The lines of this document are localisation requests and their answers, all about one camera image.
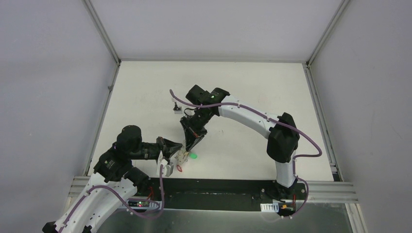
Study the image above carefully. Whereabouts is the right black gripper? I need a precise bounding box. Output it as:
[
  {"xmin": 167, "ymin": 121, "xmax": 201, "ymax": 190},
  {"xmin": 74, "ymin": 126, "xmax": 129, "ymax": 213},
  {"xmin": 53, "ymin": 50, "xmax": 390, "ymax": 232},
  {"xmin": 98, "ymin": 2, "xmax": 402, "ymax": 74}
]
[{"xmin": 180, "ymin": 108, "xmax": 214, "ymax": 152}]

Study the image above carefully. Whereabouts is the perforated metal ring plate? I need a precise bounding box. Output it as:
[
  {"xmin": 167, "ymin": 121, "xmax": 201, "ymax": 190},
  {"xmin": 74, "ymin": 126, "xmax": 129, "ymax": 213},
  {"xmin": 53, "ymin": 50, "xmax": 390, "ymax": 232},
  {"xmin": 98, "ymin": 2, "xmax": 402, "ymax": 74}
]
[{"xmin": 175, "ymin": 149, "xmax": 189, "ymax": 166}]

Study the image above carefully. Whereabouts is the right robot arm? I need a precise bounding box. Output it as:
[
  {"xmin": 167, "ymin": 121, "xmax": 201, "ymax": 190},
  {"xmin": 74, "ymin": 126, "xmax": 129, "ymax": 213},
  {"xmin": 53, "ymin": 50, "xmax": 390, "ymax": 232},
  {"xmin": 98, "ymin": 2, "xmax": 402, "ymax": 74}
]
[{"xmin": 180, "ymin": 85, "xmax": 300, "ymax": 199}]

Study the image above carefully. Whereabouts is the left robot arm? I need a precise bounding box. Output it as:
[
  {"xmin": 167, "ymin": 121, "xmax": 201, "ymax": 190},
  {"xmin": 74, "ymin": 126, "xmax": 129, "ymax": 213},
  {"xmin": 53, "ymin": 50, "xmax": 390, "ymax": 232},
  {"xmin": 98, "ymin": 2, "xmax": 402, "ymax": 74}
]
[{"xmin": 42, "ymin": 125, "xmax": 183, "ymax": 233}]

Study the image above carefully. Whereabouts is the green key tag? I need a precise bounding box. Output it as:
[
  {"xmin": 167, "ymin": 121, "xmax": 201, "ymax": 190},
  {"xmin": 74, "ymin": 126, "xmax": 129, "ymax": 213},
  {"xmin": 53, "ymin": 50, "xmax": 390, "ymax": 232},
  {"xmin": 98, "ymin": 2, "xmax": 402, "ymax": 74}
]
[{"xmin": 189, "ymin": 153, "xmax": 198, "ymax": 159}]

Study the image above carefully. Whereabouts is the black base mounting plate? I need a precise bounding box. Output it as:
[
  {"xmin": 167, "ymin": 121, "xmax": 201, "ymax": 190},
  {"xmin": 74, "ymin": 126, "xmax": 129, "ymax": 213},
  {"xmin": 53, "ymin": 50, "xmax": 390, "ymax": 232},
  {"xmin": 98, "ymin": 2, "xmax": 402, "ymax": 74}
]
[{"xmin": 130, "ymin": 178, "xmax": 308, "ymax": 212}]

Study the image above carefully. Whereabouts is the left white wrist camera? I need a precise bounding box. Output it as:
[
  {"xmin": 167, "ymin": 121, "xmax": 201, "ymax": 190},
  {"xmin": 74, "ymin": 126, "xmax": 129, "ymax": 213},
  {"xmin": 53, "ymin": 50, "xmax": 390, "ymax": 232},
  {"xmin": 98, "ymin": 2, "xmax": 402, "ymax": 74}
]
[{"xmin": 156, "ymin": 152, "xmax": 174, "ymax": 177}]

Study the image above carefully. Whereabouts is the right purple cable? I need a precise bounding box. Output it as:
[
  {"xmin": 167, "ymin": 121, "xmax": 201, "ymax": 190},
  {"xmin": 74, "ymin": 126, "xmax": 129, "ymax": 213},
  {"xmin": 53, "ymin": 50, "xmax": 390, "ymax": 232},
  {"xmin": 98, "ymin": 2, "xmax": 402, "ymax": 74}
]
[{"xmin": 170, "ymin": 89, "xmax": 323, "ymax": 220}]

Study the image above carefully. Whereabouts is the purple cable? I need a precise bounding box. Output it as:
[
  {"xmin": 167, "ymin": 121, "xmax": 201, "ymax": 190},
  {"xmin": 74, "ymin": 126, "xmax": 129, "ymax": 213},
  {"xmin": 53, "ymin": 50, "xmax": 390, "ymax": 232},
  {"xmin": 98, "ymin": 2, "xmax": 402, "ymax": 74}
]
[
  {"xmin": 58, "ymin": 164, "xmax": 165, "ymax": 233},
  {"xmin": 170, "ymin": 89, "xmax": 323, "ymax": 220}
]

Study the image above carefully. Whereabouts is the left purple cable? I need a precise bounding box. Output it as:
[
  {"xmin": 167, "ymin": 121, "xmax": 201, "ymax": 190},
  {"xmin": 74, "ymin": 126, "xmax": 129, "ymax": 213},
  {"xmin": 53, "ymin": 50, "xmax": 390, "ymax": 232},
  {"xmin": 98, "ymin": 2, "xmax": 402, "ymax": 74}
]
[{"xmin": 58, "ymin": 164, "xmax": 165, "ymax": 233}]

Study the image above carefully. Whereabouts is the white slotted cable duct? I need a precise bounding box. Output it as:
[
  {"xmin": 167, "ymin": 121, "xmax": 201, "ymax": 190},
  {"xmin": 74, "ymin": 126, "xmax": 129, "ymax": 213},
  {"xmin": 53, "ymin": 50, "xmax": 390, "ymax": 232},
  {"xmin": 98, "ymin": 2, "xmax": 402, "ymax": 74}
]
[{"xmin": 260, "ymin": 202, "xmax": 279, "ymax": 213}]

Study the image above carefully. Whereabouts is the aluminium frame rail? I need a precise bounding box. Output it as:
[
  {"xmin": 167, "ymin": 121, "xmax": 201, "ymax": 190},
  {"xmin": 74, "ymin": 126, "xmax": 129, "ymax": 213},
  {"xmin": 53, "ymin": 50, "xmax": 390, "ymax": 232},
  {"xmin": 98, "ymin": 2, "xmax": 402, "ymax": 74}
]
[{"xmin": 68, "ymin": 176, "xmax": 359, "ymax": 204}]

